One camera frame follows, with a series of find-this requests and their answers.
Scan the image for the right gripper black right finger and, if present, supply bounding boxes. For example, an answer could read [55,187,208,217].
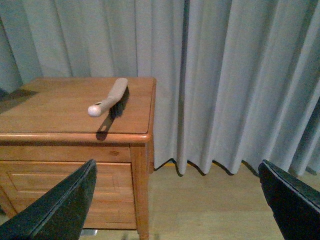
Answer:
[258,160,320,240]

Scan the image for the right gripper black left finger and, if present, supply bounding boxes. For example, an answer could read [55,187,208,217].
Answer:
[0,159,97,240]

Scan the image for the beige hand brush black bristles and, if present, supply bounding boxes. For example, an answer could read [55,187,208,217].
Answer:
[87,78,130,119]

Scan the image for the wooden nightstand with drawers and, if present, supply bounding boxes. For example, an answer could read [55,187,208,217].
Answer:
[0,77,156,240]

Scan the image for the grey-blue curtain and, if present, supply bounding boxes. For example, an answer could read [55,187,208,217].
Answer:
[0,0,320,176]

